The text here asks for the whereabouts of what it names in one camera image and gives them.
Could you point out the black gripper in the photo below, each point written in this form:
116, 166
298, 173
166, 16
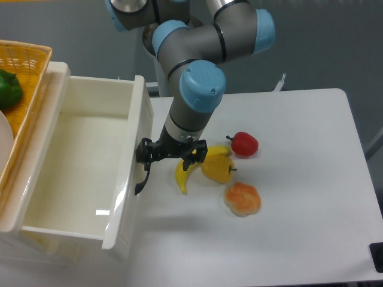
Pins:
177, 143

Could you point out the white drawer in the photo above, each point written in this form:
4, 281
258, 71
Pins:
85, 190

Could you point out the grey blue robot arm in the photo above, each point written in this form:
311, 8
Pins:
190, 58

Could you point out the white drawer cabinet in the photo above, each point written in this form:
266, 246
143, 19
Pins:
17, 241

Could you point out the yellow banana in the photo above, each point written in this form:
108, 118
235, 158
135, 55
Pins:
181, 175

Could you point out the yellow bell pepper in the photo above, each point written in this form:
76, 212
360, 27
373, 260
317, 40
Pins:
219, 168

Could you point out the red bell pepper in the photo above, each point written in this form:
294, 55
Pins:
243, 144

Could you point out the orange bread roll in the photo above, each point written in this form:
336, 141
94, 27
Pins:
242, 199

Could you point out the white plate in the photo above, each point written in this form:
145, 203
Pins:
6, 141

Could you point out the yellow woven basket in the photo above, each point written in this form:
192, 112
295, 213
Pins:
29, 62

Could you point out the green bell pepper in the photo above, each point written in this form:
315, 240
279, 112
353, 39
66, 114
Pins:
11, 91

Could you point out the black corner object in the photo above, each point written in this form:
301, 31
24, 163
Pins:
376, 250

